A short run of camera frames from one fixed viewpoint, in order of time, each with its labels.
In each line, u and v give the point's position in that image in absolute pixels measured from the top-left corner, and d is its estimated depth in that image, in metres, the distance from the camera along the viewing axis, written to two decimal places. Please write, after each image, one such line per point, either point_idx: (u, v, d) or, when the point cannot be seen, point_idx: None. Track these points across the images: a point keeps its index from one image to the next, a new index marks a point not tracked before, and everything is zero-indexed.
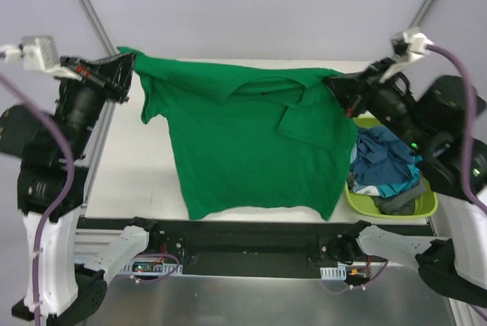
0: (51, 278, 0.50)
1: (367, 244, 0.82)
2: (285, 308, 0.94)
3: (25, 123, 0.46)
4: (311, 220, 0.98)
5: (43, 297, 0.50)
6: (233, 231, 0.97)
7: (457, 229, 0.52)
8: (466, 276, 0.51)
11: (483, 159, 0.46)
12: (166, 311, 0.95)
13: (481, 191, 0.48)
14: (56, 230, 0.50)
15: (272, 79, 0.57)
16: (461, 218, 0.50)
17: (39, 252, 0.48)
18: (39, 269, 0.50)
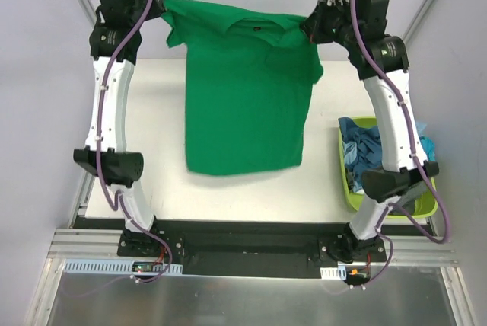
0: (112, 119, 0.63)
1: (357, 226, 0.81)
2: (286, 308, 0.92)
3: None
4: (308, 220, 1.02)
5: (105, 133, 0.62)
6: (233, 231, 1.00)
7: (382, 119, 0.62)
8: (387, 166, 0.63)
11: (393, 48, 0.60)
12: (164, 312, 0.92)
13: (389, 70, 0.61)
14: (120, 69, 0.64)
15: (258, 18, 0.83)
16: (380, 105, 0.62)
17: (107, 87, 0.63)
18: (106, 103, 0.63)
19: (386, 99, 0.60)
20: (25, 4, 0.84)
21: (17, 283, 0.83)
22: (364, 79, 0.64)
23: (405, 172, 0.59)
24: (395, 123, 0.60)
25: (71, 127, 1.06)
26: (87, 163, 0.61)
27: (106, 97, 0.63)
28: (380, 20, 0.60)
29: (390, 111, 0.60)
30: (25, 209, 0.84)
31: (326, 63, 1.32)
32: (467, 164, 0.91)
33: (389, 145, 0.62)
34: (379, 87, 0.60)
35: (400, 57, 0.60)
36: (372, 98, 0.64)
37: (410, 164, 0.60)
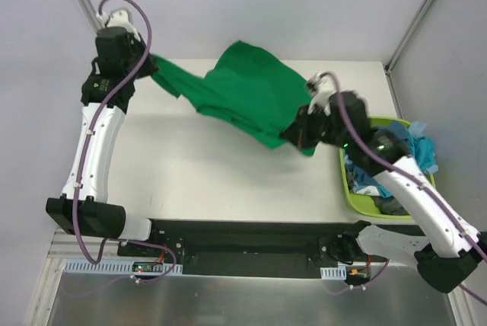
0: (94, 167, 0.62)
1: (365, 242, 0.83)
2: (285, 308, 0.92)
3: (111, 49, 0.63)
4: (310, 220, 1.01)
5: (85, 180, 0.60)
6: (233, 231, 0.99)
7: (412, 209, 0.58)
8: (441, 253, 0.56)
11: (389, 141, 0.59)
12: (165, 312, 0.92)
13: (397, 161, 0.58)
14: (109, 114, 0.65)
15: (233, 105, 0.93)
16: (405, 199, 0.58)
17: (93, 132, 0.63)
18: (90, 149, 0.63)
19: (404, 187, 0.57)
20: (25, 4, 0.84)
21: (17, 284, 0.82)
22: (376, 177, 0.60)
23: (466, 254, 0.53)
24: (425, 206, 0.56)
25: (72, 127, 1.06)
26: (62, 214, 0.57)
27: (93, 142, 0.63)
28: (365, 122, 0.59)
29: (416, 198, 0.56)
30: (25, 210, 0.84)
31: (326, 63, 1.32)
32: (468, 165, 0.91)
33: (431, 232, 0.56)
34: (402, 189, 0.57)
35: (396, 143, 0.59)
36: (392, 192, 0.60)
37: (466, 245, 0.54)
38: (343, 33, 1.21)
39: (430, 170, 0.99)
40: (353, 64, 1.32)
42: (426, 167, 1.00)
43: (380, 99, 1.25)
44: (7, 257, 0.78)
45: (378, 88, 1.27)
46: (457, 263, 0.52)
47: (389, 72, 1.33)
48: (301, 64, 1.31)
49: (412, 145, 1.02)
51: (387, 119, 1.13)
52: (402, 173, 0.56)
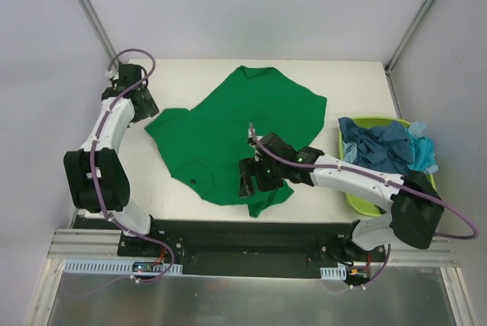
0: (110, 131, 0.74)
1: (361, 240, 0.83)
2: (286, 308, 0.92)
3: (128, 67, 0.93)
4: (308, 220, 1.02)
5: (103, 139, 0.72)
6: (233, 231, 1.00)
7: (351, 187, 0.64)
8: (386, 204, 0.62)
11: (307, 154, 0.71)
12: (165, 312, 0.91)
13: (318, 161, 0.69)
14: (122, 106, 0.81)
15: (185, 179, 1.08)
16: (341, 179, 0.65)
17: (112, 111, 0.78)
18: (109, 121, 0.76)
19: (328, 174, 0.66)
20: (25, 4, 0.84)
21: (17, 285, 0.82)
22: (313, 183, 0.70)
23: (397, 196, 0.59)
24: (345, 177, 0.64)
25: (71, 128, 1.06)
26: (75, 163, 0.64)
27: (110, 118, 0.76)
28: (285, 148, 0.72)
29: (335, 177, 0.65)
30: (25, 211, 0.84)
31: (326, 63, 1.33)
32: (468, 166, 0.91)
33: (367, 195, 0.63)
34: (331, 176, 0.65)
35: (315, 151, 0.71)
36: (327, 185, 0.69)
37: (396, 190, 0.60)
38: (343, 33, 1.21)
39: (430, 170, 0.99)
40: (352, 64, 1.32)
42: (426, 167, 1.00)
43: (380, 99, 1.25)
44: (7, 258, 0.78)
45: (377, 87, 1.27)
46: (393, 209, 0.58)
47: (389, 72, 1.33)
48: (300, 65, 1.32)
49: (412, 145, 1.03)
51: (387, 119, 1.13)
52: (328, 165, 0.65)
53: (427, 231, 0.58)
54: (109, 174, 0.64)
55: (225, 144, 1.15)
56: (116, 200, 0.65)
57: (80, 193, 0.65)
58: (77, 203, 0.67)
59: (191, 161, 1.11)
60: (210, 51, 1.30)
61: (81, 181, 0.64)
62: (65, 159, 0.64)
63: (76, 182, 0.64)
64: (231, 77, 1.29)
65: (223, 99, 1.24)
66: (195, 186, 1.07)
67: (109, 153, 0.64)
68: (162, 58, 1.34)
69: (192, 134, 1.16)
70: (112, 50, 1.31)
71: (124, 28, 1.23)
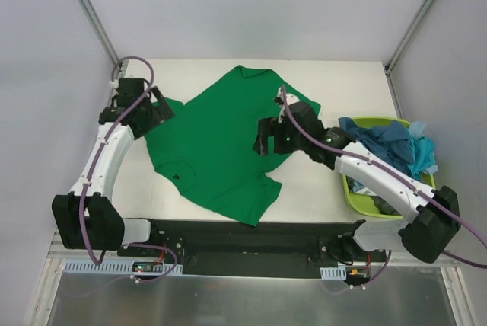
0: (103, 170, 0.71)
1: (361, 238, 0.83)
2: (285, 308, 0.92)
3: (126, 84, 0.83)
4: (309, 219, 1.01)
5: (95, 179, 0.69)
6: (233, 231, 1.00)
7: (377, 186, 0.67)
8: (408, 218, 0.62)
11: (336, 135, 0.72)
12: (165, 312, 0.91)
13: (345, 146, 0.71)
14: (122, 130, 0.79)
15: (166, 173, 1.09)
16: (367, 176, 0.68)
17: (108, 142, 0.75)
18: (103, 156, 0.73)
19: (355, 164, 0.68)
20: (25, 5, 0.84)
21: (17, 285, 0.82)
22: (335, 167, 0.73)
23: (423, 207, 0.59)
24: (376, 174, 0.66)
25: (72, 128, 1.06)
26: (66, 212, 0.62)
27: (104, 152, 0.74)
28: (316, 123, 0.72)
29: (365, 169, 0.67)
30: (25, 211, 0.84)
31: (326, 62, 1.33)
32: (468, 166, 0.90)
33: (390, 196, 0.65)
34: (357, 170, 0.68)
35: (345, 135, 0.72)
36: (351, 174, 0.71)
37: (422, 201, 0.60)
38: (343, 33, 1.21)
39: (429, 170, 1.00)
40: (352, 64, 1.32)
42: (426, 167, 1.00)
43: (380, 99, 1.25)
44: (6, 259, 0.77)
45: (378, 87, 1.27)
46: (421, 218, 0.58)
47: (389, 72, 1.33)
48: (301, 65, 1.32)
49: (412, 145, 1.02)
51: (387, 119, 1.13)
52: (356, 156, 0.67)
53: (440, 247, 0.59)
54: (100, 220, 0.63)
55: (218, 144, 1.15)
56: (107, 242, 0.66)
57: (69, 238, 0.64)
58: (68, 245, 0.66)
59: (177, 158, 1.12)
60: (210, 51, 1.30)
61: (71, 227, 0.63)
62: (54, 205, 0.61)
63: (65, 228, 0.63)
64: (231, 77, 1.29)
65: (219, 97, 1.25)
66: (176, 182, 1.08)
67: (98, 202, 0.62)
68: (162, 57, 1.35)
69: (188, 130, 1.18)
70: (112, 50, 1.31)
71: (124, 28, 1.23)
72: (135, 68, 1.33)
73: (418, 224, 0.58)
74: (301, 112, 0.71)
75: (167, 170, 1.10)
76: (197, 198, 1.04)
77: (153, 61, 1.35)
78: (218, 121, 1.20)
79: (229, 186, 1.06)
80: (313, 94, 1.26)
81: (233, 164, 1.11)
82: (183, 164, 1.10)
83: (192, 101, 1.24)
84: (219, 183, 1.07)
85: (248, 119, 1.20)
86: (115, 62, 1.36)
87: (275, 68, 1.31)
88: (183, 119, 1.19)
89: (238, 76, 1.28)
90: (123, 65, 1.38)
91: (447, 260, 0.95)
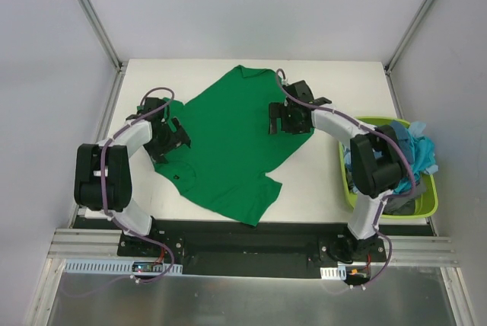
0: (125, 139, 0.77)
1: (354, 226, 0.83)
2: (285, 308, 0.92)
3: (151, 101, 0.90)
4: (309, 220, 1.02)
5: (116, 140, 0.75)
6: (233, 231, 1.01)
7: (337, 129, 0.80)
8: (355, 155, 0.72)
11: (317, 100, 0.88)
12: (165, 312, 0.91)
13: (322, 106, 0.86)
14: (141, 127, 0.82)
15: (166, 173, 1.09)
16: (331, 123, 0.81)
17: (132, 125, 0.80)
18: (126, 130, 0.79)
19: (324, 116, 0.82)
20: (24, 5, 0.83)
21: (16, 285, 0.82)
22: (316, 124, 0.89)
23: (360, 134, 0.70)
24: (334, 119, 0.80)
25: (72, 127, 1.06)
26: (87, 159, 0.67)
27: (127, 129, 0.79)
28: (306, 94, 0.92)
29: (328, 117, 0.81)
30: (25, 211, 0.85)
31: (326, 62, 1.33)
32: (469, 165, 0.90)
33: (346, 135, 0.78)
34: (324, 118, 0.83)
35: (323, 100, 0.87)
36: (328, 129, 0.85)
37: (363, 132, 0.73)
38: (343, 33, 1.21)
39: (429, 170, 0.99)
40: (352, 64, 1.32)
42: (426, 167, 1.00)
43: (380, 99, 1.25)
44: (6, 259, 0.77)
45: (377, 87, 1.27)
46: (354, 142, 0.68)
47: (389, 72, 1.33)
48: (301, 65, 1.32)
49: (412, 145, 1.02)
51: (387, 120, 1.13)
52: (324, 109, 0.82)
53: (377, 173, 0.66)
54: (116, 170, 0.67)
55: (218, 145, 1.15)
56: (117, 199, 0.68)
57: (82, 188, 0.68)
58: (78, 200, 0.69)
59: (179, 158, 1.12)
60: (210, 50, 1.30)
61: (88, 174, 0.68)
62: (79, 148, 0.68)
63: (82, 174, 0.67)
64: (231, 77, 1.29)
65: (219, 97, 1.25)
66: (176, 182, 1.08)
67: (117, 151, 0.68)
68: (162, 58, 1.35)
69: (189, 130, 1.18)
70: (112, 50, 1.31)
71: (124, 28, 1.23)
72: (134, 68, 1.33)
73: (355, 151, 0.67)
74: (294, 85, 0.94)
75: (167, 170, 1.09)
76: (197, 199, 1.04)
77: (152, 61, 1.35)
78: (218, 122, 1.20)
79: (229, 186, 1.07)
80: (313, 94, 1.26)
81: (233, 165, 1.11)
82: (183, 164, 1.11)
83: (192, 102, 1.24)
84: (220, 183, 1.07)
85: (249, 120, 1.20)
86: (115, 62, 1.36)
87: (275, 68, 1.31)
88: (184, 119, 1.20)
89: (238, 76, 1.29)
90: (123, 65, 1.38)
91: (448, 259, 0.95)
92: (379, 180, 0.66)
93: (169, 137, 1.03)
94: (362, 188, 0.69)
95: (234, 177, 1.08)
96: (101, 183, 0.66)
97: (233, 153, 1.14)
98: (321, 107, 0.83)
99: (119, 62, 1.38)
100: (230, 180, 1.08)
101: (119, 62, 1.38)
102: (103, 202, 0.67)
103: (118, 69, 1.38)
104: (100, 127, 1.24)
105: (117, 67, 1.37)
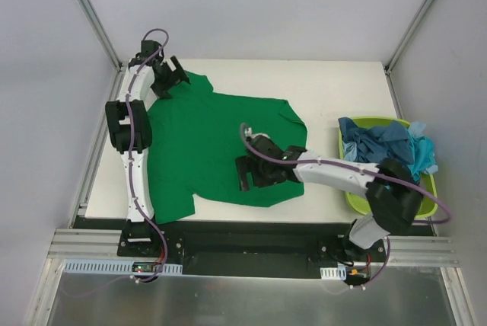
0: (138, 86, 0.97)
1: (361, 240, 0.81)
2: (285, 308, 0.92)
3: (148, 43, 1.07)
4: (309, 219, 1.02)
5: (132, 94, 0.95)
6: (233, 231, 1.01)
7: (336, 181, 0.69)
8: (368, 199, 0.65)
11: (291, 151, 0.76)
12: (165, 312, 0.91)
13: (300, 155, 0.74)
14: (147, 71, 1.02)
15: (157, 163, 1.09)
16: (325, 177, 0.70)
17: (138, 74, 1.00)
18: (137, 81, 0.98)
19: (309, 169, 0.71)
20: (24, 5, 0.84)
21: (16, 285, 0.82)
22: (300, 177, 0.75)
23: (370, 183, 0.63)
24: (324, 169, 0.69)
25: (71, 127, 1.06)
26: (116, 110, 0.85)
27: (137, 79, 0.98)
28: (272, 148, 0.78)
29: (316, 170, 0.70)
30: (25, 210, 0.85)
31: (326, 62, 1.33)
32: (469, 165, 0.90)
33: (348, 186, 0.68)
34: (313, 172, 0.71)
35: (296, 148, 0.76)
36: (315, 181, 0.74)
37: (369, 178, 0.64)
38: (342, 33, 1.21)
39: (429, 170, 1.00)
40: (352, 64, 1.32)
42: (426, 167, 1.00)
43: (380, 99, 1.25)
44: (5, 259, 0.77)
45: (377, 87, 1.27)
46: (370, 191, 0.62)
47: (389, 72, 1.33)
48: (300, 65, 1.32)
49: (412, 145, 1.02)
51: (387, 120, 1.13)
52: (303, 161, 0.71)
53: (402, 212, 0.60)
54: (141, 120, 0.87)
55: (195, 150, 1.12)
56: (144, 139, 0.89)
57: (116, 135, 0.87)
58: (112, 143, 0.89)
59: (173, 150, 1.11)
60: (210, 51, 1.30)
61: (119, 125, 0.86)
62: (106, 105, 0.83)
63: (114, 125, 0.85)
64: (231, 77, 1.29)
65: (216, 105, 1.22)
66: (164, 176, 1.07)
67: (140, 106, 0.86)
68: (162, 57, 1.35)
69: (189, 125, 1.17)
70: (112, 50, 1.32)
71: (124, 29, 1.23)
72: None
73: (372, 199, 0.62)
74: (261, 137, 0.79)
75: (159, 161, 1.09)
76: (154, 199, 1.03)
77: None
78: (204, 126, 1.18)
79: (185, 190, 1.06)
80: (313, 94, 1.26)
81: (202, 169, 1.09)
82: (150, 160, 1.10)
83: (186, 99, 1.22)
84: (203, 185, 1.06)
85: (249, 123, 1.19)
86: (115, 62, 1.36)
87: (275, 68, 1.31)
88: (186, 113, 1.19)
89: (238, 76, 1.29)
90: (123, 65, 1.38)
91: (449, 260, 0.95)
92: (409, 217, 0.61)
93: (168, 77, 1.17)
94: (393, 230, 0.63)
95: (195, 181, 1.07)
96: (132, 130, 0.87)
97: (225, 158, 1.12)
98: (303, 160, 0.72)
99: (119, 62, 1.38)
100: (218, 184, 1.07)
101: (119, 62, 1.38)
102: (132, 142, 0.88)
103: (118, 69, 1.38)
104: (100, 127, 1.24)
105: (117, 67, 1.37)
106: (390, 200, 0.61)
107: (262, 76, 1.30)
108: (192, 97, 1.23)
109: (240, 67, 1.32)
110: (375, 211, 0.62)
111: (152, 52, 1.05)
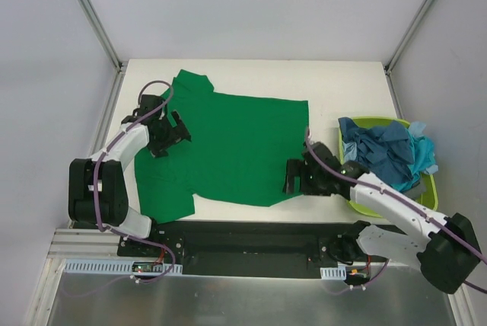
0: (121, 145, 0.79)
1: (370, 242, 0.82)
2: (285, 308, 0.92)
3: (149, 99, 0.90)
4: (309, 221, 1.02)
5: (112, 152, 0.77)
6: (233, 231, 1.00)
7: (393, 217, 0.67)
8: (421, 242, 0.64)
11: (351, 167, 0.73)
12: (165, 313, 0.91)
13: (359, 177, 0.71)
14: (138, 131, 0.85)
15: (157, 162, 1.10)
16: (383, 207, 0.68)
17: (128, 132, 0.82)
18: (120, 141, 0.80)
19: (368, 194, 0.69)
20: (23, 6, 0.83)
21: (15, 285, 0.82)
22: (352, 198, 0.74)
23: (435, 234, 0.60)
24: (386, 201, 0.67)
25: (71, 127, 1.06)
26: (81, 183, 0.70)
27: (123, 139, 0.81)
28: (329, 158, 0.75)
29: (374, 196, 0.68)
30: (25, 211, 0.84)
31: (326, 62, 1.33)
32: (469, 165, 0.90)
33: (405, 225, 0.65)
34: (370, 196, 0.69)
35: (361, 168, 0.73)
36: (365, 204, 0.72)
37: (435, 228, 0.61)
38: (343, 33, 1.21)
39: (429, 170, 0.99)
40: (351, 64, 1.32)
42: (426, 167, 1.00)
43: (380, 100, 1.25)
44: (4, 258, 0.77)
45: (377, 87, 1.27)
46: (431, 245, 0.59)
47: (389, 72, 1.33)
48: (300, 64, 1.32)
49: (412, 145, 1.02)
51: (387, 120, 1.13)
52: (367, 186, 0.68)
53: (456, 273, 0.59)
54: (109, 189, 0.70)
55: (195, 150, 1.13)
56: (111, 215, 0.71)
57: (76, 205, 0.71)
58: (73, 216, 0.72)
59: (173, 151, 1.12)
60: (209, 51, 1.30)
61: (83, 193, 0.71)
62: (72, 167, 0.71)
63: (77, 193, 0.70)
64: (230, 77, 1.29)
65: (218, 104, 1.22)
66: (165, 175, 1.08)
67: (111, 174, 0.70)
68: (161, 58, 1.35)
69: (191, 125, 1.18)
70: (112, 50, 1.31)
71: (124, 29, 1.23)
72: (134, 68, 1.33)
73: (431, 254, 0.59)
74: (321, 145, 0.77)
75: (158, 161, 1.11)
76: (153, 199, 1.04)
77: (152, 61, 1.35)
78: (205, 126, 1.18)
79: (184, 190, 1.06)
80: (313, 94, 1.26)
81: (201, 170, 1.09)
82: (150, 160, 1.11)
83: (187, 99, 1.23)
84: (202, 185, 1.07)
85: (251, 123, 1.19)
86: (115, 62, 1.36)
87: (275, 68, 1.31)
88: (187, 113, 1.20)
89: (237, 76, 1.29)
90: (123, 65, 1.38)
91: None
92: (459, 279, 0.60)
93: (168, 133, 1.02)
94: (437, 283, 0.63)
95: (195, 181, 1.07)
96: (96, 202, 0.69)
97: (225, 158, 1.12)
98: (363, 182, 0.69)
99: (119, 62, 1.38)
100: (218, 184, 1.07)
101: (119, 62, 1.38)
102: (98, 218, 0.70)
103: (118, 69, 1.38)
104: (100, 127, 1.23)
105: (117, 67, 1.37)
106: (451, 257, 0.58)
107: (262, 76, 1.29)
108: (193, 97, 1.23)
109: (239, 66, 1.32)
110: (430, 263, 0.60)
111: (152, 109, 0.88)
